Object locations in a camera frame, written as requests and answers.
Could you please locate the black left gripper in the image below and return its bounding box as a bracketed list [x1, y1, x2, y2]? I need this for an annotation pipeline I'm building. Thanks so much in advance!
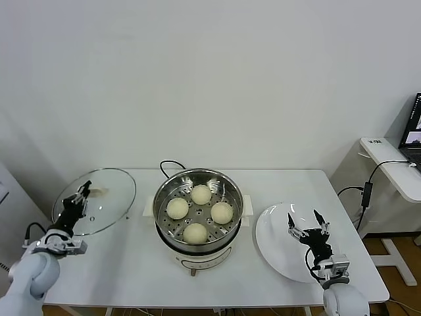
[53, 180, 93, 234]

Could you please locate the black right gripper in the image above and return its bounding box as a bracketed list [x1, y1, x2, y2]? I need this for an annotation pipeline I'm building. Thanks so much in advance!
[287, 209, 336, 265]

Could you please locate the round glass pot lid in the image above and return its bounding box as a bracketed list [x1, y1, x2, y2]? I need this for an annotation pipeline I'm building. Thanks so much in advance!
[51, 168, 137, 236]

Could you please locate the white steamed baozi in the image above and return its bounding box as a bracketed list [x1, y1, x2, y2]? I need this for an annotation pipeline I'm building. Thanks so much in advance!
[166, 197, 190, 221]
[210, 201, 234, 224]
[191, 184, 212, 205]
[183, 223, 209, 245]

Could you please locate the perforated stainless steamer basket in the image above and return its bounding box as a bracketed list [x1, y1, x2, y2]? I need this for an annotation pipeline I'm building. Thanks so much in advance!
[153, 168, 245, 251]

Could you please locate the large white plate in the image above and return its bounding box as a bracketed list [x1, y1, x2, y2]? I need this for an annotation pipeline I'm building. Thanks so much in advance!
[255, 203, 342, 283]

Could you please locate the black power adapter brick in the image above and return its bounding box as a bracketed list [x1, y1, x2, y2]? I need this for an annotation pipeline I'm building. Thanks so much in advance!
[361, 180, 373, 208]

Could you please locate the white side desk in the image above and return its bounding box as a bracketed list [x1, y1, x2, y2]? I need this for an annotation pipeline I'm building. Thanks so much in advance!
[357, 136, 421, 287]

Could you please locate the black open laptop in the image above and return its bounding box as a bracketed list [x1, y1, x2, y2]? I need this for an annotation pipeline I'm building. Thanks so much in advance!
[397, 92, 421, 172]

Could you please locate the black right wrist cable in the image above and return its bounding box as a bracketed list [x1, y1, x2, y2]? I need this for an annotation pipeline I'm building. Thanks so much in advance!
[303, 246, 319, 275]

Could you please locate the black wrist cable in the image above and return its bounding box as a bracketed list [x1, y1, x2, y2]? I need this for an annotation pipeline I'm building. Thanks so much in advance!
[22, 223, 44, 248]
[303, 246, 319, 275]

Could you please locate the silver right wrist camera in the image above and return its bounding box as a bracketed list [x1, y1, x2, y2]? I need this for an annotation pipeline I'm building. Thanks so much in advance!
[317, 252, 351, 281]

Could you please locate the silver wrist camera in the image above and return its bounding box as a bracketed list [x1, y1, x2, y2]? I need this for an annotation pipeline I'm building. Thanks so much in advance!
[317, 252, 351, 281]
[49, 235, 89, 258]

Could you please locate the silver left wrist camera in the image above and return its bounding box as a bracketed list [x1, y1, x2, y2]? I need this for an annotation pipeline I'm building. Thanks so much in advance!
[49, 235, 89, 258]

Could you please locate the black adapter mains cable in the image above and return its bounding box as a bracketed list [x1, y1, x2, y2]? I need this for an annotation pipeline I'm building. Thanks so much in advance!
[337, 186, 368, 232]

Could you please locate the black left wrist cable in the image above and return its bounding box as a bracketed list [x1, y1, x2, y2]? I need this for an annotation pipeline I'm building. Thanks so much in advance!
[22, 223, 44, 248]

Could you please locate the black cooker power cord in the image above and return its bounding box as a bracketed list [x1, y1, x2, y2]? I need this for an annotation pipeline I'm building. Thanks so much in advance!
[159, 160, 188, 180]

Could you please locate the black laptop charging cable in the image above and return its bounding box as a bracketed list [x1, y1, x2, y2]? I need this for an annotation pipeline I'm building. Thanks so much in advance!
[367, 159, 417, 184]

